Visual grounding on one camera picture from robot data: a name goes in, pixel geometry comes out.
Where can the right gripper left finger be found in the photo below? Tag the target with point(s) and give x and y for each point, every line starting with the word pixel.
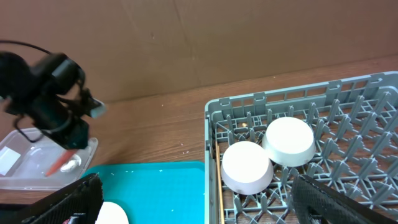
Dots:
pixel 79 202

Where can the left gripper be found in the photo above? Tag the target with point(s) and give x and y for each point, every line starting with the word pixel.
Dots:
pixel 57 118

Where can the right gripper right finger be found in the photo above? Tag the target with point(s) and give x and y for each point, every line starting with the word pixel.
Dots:
pixel 315 202

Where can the white tissue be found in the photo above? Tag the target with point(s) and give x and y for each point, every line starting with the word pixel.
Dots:
pixel 71 164

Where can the orange carrot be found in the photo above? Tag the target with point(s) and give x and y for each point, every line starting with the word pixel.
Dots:
pixel 65 157

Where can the white bowl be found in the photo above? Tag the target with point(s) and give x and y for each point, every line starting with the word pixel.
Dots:
pixel 289 141

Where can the pink bowl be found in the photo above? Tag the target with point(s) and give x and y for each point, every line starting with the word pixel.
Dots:
pixel 246 169

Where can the wooden chopstick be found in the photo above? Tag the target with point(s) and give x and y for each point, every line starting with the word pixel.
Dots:
pixel 220 189

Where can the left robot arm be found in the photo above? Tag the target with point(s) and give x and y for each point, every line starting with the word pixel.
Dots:
pixel 20 86

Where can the grey dishwasher rack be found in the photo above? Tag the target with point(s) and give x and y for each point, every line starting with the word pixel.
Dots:
pixel 354 121

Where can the white plate with food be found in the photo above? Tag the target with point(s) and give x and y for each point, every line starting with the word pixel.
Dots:
pixel 111 213

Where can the clear plastic storage bin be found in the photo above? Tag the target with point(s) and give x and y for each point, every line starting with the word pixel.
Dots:
pixel 24 164

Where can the teal serving tray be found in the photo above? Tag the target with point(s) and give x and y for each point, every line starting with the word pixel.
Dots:
pixel 160 192

